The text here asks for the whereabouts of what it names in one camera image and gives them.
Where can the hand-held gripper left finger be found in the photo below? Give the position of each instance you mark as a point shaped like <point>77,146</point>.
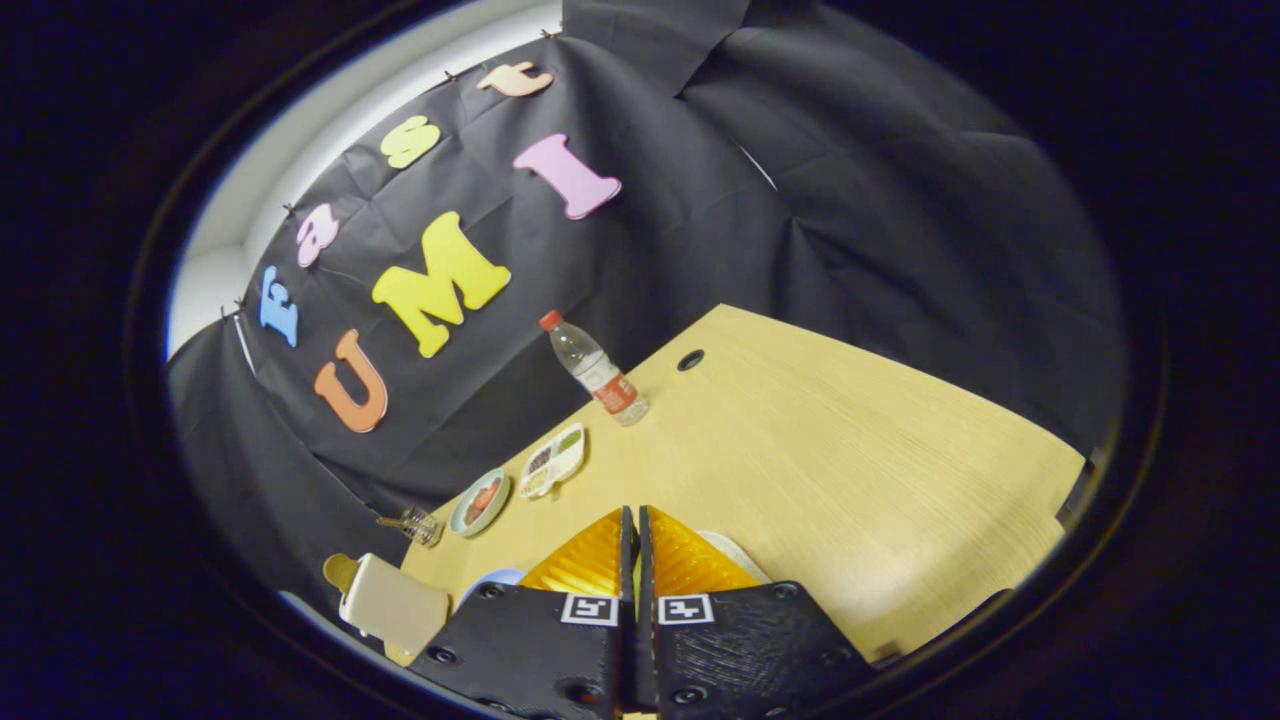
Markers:
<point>540,650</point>

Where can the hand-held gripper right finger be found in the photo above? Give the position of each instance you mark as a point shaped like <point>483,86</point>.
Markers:
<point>750,650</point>

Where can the toasted bread slice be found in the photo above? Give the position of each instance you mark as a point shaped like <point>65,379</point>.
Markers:
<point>340,570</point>

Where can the blue plate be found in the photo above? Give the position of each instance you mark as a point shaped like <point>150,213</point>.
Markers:
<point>495,580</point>

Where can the small white plate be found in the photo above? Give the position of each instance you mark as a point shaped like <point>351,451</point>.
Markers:
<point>735,555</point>

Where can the pale green plate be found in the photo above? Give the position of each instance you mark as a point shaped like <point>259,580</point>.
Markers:
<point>462,522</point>

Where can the white toaster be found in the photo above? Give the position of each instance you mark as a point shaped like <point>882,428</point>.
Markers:
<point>395,605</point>

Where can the brown meat slice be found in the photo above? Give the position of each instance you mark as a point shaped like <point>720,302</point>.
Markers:
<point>476,508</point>

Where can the red tomato slice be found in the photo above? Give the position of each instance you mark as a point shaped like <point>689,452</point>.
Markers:
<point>489,490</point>

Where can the white divided condiment dish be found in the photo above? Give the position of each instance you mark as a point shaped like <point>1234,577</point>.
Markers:
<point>555,460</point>

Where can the clear bottle with red cap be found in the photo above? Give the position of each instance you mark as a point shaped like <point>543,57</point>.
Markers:
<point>600,375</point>

